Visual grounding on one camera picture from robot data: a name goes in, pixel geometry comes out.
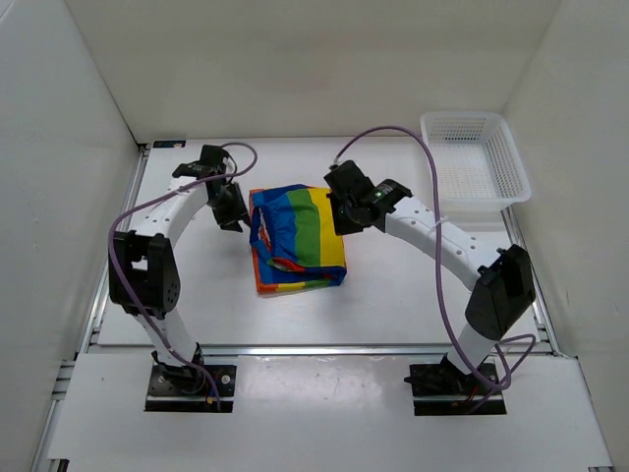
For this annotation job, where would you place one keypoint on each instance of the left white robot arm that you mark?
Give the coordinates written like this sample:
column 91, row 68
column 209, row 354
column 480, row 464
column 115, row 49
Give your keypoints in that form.
column 143, row 275

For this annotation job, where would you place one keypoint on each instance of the blue label sticker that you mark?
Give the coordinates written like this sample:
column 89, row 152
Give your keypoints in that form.
column 169, row 144

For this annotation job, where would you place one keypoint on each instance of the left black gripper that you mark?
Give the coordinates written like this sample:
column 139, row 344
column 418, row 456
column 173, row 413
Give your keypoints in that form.
column 228, row 221

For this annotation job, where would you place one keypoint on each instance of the silver aluminium rail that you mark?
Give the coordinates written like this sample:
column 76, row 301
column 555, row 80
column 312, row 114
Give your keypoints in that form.
column 542, row 348

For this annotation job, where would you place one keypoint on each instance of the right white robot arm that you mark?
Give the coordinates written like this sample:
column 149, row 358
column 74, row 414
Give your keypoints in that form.
column 500, row 281

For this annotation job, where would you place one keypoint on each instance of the rainbow striped shorts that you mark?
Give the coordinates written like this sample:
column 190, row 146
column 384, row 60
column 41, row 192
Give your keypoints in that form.
column 293, row 240

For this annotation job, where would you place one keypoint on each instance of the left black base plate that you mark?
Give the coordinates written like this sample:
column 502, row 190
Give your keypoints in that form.
column 188, row 391

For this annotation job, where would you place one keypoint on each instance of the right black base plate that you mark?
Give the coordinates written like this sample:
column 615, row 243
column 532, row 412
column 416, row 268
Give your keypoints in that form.
column 441, row 390

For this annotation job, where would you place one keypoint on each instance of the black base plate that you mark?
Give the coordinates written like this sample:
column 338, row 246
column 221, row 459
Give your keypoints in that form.
column 188, row 391
column 441, row 390

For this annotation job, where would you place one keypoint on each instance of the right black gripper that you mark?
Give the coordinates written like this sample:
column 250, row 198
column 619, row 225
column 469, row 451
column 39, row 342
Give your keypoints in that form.
column 340, row 226

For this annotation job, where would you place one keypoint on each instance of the white plastic basket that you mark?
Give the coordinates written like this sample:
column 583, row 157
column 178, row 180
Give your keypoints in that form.
column 479, row 169

